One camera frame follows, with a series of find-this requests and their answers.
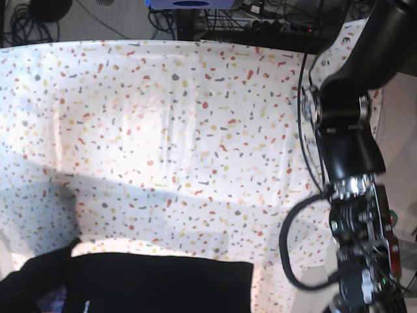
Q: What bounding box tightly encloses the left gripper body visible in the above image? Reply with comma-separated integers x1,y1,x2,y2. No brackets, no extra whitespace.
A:
329,175,407,312

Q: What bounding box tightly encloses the black t-shirt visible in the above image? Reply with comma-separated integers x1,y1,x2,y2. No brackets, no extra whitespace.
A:
1,240,253,312

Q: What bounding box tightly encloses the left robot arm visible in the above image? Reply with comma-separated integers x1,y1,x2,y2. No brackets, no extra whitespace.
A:
313,1,416,312

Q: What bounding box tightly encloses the green tape roll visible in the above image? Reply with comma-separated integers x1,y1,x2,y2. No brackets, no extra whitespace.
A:
390,210,398,228

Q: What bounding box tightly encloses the terrazzo pattern tablecloth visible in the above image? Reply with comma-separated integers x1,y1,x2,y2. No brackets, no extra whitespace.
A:
1,20,365,312

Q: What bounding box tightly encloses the white panel left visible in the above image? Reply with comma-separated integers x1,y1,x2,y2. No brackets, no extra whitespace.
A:
0,231,14,279

